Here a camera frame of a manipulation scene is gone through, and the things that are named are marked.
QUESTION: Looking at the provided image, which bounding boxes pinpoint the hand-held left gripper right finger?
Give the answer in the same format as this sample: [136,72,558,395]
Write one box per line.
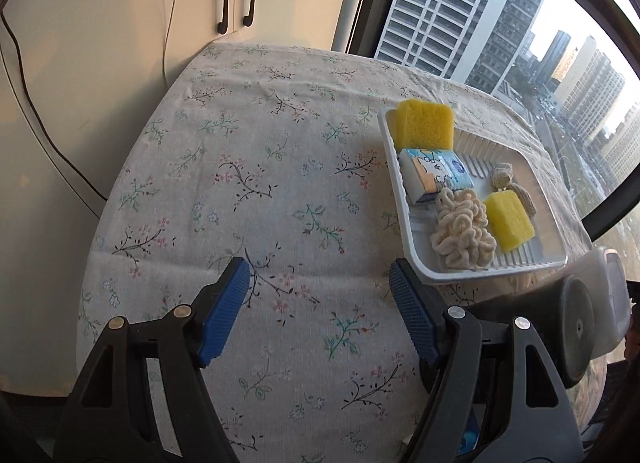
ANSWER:
[389,258,586,463]

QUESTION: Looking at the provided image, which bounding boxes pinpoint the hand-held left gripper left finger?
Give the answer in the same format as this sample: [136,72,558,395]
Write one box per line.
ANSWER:
[60,257,251,463]

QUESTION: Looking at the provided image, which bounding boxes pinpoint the beige chenille cloth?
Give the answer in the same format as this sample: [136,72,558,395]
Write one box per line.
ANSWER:
[430,188,498,271]

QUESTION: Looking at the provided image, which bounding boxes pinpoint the small yellow sponge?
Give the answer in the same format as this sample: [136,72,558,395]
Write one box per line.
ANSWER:
[482,192,537,254]

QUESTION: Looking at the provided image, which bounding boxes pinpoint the blue white tissue packet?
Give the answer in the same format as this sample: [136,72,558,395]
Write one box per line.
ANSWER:
[398,147,476,204]

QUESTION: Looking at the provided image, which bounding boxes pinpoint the white plastic tray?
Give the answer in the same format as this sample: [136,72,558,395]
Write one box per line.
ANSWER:
[377,105,569,285]

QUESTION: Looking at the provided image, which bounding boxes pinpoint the large yellow sponge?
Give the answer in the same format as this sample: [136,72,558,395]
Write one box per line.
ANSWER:
[392,99,456,151]

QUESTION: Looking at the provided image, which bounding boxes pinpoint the floral tablecloth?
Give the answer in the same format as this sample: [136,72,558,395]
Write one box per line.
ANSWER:
[75,43,608,463]

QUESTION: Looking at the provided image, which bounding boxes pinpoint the black cylindrical cup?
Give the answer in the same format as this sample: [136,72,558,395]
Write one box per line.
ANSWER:
[470,275,608,389]

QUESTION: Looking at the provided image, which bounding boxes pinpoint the translucent plastic lidded container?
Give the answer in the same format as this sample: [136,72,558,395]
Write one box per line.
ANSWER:
[582,247,632,359]

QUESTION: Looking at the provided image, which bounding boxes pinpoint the white cabinet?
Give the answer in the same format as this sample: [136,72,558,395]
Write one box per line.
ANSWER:
[0,0,361,394]

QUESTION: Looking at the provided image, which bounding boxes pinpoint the city buildings outside window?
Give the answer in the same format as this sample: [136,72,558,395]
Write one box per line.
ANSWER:
[375,0,640,244]

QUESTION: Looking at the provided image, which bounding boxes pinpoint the black cable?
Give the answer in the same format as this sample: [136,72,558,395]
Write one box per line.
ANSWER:
[0,10,108,218]

